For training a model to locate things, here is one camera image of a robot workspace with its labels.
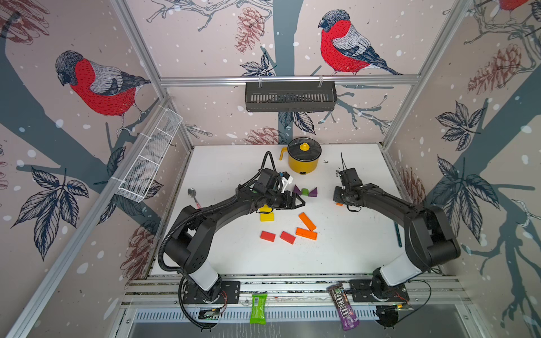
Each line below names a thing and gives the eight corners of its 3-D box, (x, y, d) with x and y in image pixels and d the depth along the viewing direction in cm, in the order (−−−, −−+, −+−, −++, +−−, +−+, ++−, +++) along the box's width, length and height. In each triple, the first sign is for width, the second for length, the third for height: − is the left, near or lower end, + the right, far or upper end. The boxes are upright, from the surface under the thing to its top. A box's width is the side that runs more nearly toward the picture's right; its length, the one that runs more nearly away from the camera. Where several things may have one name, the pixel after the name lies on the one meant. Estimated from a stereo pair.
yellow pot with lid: (301, 180, 107) (303, 165, 97) (279, 160, 115) (280, 144, 106) (324, 164, 114) (328, 148, 104) (302, 146, 123) (304, 130, 113)
